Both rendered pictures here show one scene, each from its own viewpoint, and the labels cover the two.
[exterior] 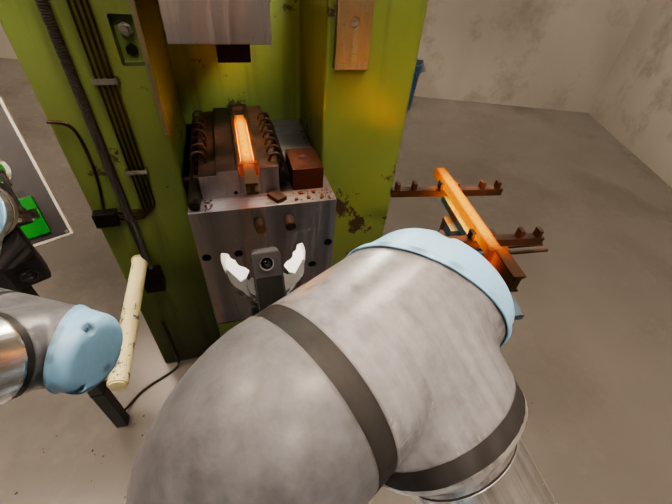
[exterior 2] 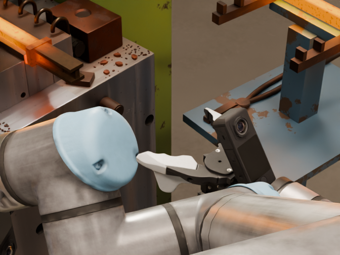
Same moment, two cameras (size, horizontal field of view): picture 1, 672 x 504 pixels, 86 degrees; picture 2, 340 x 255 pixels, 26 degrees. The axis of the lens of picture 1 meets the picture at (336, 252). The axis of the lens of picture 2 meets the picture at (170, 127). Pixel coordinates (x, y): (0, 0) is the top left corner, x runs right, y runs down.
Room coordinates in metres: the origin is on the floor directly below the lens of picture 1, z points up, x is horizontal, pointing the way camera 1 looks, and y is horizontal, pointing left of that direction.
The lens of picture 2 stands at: (-0.23, 0.54, 1.67)
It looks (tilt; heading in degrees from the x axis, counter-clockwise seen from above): 39 degrees down; 332
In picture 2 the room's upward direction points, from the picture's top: straight up
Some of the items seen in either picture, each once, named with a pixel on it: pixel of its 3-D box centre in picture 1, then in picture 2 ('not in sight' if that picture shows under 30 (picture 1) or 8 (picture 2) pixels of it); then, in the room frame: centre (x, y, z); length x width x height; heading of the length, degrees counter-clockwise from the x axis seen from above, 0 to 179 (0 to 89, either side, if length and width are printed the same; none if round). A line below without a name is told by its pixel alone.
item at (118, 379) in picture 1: (130, 313); not in sight; (0.60, 0.56, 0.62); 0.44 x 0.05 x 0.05; 18
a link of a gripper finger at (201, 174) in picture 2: (246, 282); (199, 169); (0.41, 0.15, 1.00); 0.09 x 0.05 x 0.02; 54
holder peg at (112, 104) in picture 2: (289, 222); (111, 107); (0.75, 0.13, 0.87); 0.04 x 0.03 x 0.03; 18
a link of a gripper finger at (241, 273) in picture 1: (233, 276); (166, 175); (0.44, 0.18, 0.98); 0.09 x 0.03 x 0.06; 54
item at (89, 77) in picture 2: (276, 196); (80, 78); (0.79, 0.17, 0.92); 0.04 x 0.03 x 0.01; 49
